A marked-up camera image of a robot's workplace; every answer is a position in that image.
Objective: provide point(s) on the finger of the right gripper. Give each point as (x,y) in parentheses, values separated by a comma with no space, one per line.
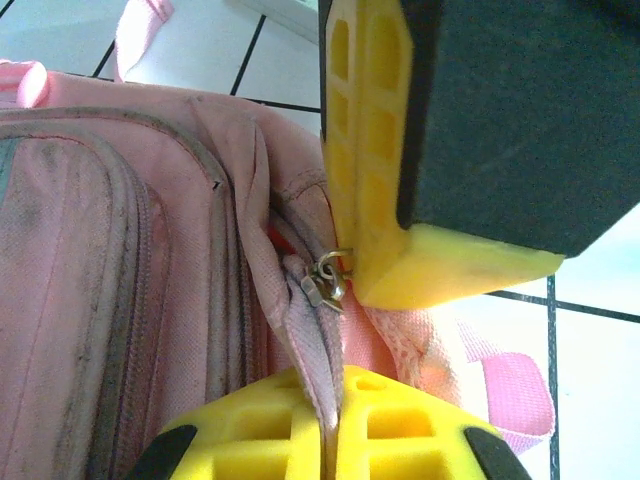
(500,125)
(340,100)

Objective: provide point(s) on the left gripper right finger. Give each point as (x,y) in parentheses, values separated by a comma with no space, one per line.
(410,435)

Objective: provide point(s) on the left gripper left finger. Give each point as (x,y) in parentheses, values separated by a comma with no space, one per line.
(240,440)

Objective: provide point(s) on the pink school backpack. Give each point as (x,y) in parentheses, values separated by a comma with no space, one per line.
(125,250)

